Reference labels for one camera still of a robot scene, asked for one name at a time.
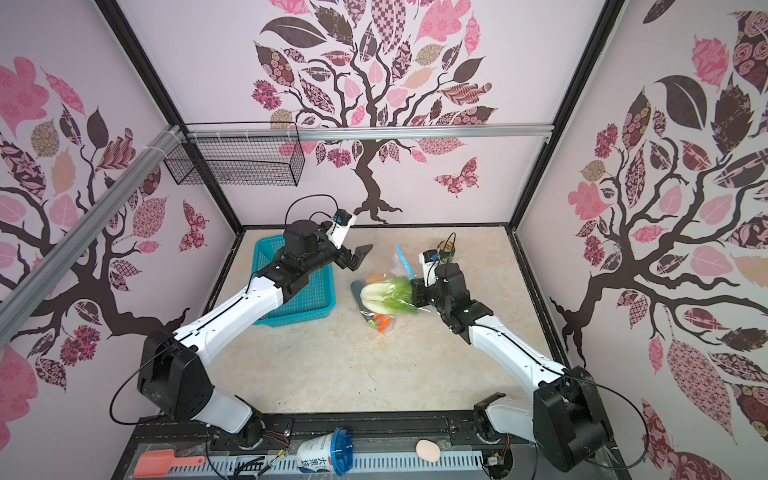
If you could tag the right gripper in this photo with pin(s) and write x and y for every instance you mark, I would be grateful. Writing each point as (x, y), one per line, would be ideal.
(420, 288)

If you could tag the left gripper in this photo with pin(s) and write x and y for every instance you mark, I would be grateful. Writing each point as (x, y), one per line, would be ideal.
(355, 260)

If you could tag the napa cabbage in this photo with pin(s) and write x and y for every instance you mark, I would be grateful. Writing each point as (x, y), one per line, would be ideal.
(391, 297)

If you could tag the clear zip top bag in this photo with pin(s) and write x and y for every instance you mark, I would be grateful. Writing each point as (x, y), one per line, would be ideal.
(401, 268)

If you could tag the orange toy carrot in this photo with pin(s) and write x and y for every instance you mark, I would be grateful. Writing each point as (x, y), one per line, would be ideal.
(382, 323)

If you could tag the teal plastic basket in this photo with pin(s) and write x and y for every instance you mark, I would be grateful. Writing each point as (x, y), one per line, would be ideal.
(314, 302)

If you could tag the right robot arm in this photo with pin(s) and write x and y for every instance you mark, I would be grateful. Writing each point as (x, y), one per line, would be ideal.
(564, 417)

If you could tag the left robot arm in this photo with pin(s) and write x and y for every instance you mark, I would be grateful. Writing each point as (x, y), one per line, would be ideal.
(173, 375)

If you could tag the green beverage can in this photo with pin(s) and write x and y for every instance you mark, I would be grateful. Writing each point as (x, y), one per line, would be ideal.
(446, 251)

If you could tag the beige egg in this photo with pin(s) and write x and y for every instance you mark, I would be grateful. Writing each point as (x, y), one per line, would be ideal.
(428, 451)

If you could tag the white yogurt cup blue lid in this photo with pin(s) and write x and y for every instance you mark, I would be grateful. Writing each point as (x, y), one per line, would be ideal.
(332, 452)

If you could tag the pink plastic scoop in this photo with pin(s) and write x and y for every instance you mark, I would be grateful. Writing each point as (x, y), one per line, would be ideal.
(158, 463)

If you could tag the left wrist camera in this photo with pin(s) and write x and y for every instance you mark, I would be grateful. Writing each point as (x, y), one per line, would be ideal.
(341, 223)

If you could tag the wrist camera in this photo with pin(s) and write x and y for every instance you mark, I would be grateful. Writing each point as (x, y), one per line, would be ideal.
(429, 261)
(341, 223)

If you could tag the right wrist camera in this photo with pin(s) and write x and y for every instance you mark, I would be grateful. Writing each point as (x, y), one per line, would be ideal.
(429, 261)

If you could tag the aluminium rail back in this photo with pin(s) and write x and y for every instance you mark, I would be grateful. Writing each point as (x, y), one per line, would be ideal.
(374, 133)

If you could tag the aluminium rail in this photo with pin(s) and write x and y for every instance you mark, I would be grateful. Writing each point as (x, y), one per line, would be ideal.
(19, 306)
(374, 133)

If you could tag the black wire basket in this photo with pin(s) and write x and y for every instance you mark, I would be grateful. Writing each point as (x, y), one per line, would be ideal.
(260, 153)

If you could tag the aluminium rail left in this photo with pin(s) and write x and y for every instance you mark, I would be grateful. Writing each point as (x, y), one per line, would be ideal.
(19, 306)

